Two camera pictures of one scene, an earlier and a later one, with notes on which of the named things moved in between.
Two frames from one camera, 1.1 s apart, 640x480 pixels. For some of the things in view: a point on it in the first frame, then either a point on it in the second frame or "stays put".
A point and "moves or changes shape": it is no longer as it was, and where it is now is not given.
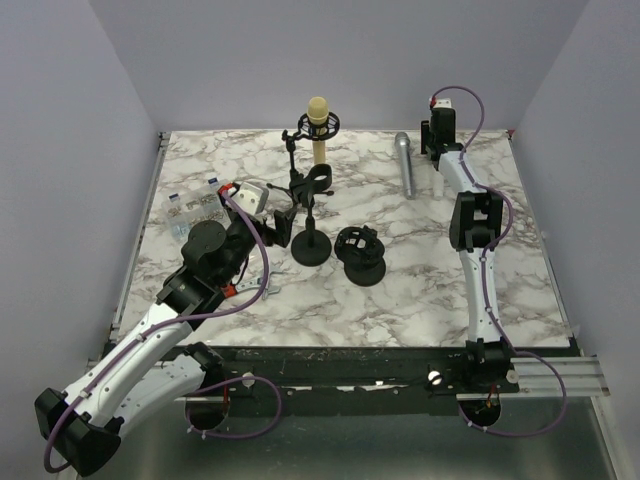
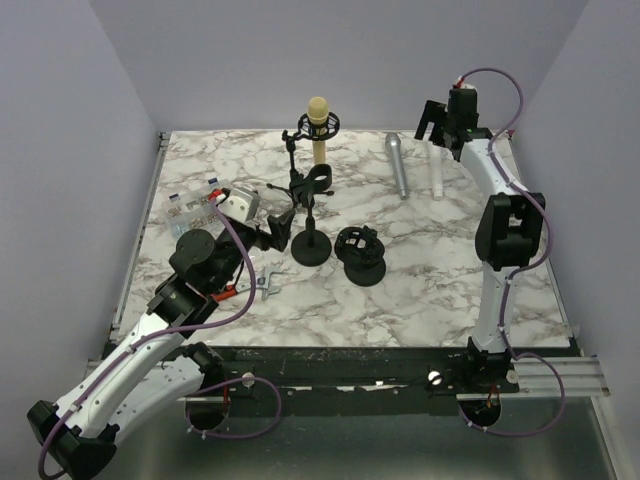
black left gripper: x=279 y=236 stays put
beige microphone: x=318 y=115 stays put
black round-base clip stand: x=313 y=246 stays put
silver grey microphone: x=403 y=140 moves or changes shape
